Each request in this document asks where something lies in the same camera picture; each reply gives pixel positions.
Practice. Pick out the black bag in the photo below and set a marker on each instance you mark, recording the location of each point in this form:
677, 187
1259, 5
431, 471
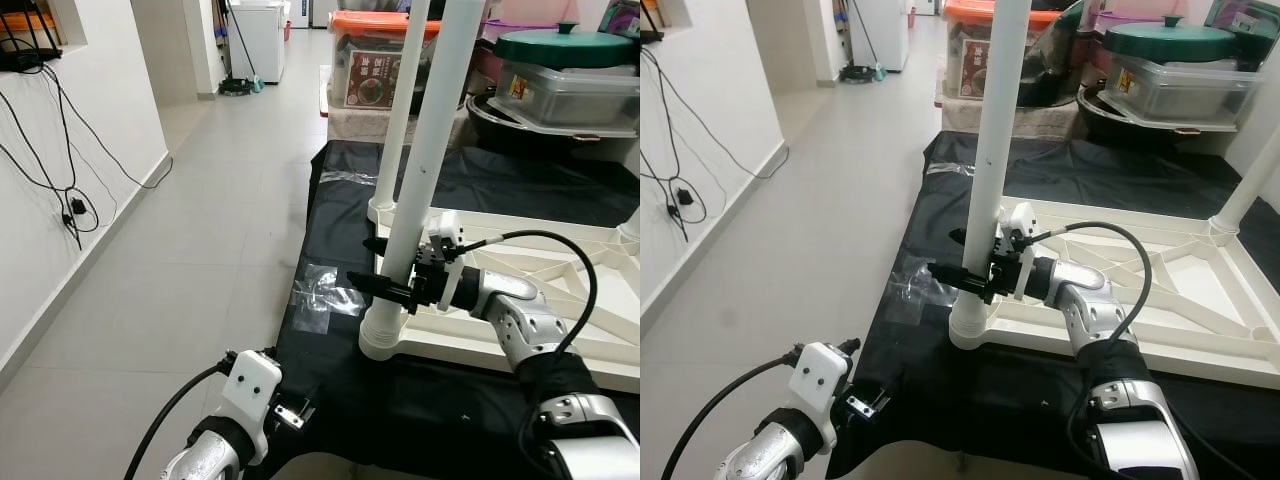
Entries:
429, 70
1060, 60

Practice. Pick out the beige cloth covered bench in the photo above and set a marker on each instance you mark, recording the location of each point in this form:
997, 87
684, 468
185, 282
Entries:
350, 125
960, 118

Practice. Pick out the container with orange lid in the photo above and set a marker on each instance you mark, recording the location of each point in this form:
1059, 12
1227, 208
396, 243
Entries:
965, 12
370, 22

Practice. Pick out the crumpled clear plastic film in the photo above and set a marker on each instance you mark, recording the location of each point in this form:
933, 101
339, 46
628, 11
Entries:
950, 168
350, 178
325, 290
905, 285

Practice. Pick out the white ribbed plastic table top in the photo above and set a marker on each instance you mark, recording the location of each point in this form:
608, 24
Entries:
500, 350
1150, 345

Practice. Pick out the box with red print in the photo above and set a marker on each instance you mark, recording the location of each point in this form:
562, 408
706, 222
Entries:
970, 70
372, 85

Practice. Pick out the container with green lid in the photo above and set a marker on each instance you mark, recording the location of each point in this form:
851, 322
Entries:
1170, 40
565, 45

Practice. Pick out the black router on ledge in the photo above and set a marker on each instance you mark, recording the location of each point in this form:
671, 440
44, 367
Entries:
648, 28
25, 57

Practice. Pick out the small black plug adapter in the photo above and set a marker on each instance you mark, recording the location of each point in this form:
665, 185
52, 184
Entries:
78, 207
684, 196

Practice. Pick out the clear plastic storage box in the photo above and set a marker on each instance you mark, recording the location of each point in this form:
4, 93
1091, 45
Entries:
1180, 90
570, 95

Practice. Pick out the black tablecloth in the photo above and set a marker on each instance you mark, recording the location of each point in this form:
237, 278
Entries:
330, 220
1100, 170

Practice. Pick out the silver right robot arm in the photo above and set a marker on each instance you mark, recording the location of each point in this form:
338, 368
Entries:
520, 310
1090, 300

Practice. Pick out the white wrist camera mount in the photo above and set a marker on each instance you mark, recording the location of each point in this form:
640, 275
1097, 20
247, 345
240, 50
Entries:
250, 385
820, 380
1020, 220
445, 228

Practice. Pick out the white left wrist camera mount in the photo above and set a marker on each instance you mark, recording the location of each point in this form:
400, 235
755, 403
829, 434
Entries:
820, 380
250, 385

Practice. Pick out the container with purple lid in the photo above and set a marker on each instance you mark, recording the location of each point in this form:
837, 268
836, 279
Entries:
520, 25
1130, 20

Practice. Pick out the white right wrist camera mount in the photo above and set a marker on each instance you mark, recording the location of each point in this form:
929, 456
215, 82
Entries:
445, 228
1020, 220

